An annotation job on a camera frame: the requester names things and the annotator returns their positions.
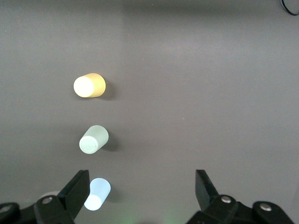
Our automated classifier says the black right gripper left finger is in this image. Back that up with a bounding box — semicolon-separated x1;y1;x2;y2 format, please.
34;169;91;224

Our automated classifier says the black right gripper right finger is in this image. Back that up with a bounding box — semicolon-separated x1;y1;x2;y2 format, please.
186;169;255;224

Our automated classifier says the pale green plastic cup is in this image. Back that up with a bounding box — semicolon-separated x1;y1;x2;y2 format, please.
78;125;109;154

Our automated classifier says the yellow plastic cup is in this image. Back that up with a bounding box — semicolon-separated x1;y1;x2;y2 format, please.
73;72;107;98

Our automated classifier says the light blue plastic cup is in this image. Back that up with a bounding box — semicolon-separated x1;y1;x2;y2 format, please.
83;177;112;211

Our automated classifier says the dark grey table mat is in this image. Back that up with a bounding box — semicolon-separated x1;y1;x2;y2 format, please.
0;0;299;224

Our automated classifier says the black looped table cable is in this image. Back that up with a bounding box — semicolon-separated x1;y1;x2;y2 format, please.
279;0;299;16

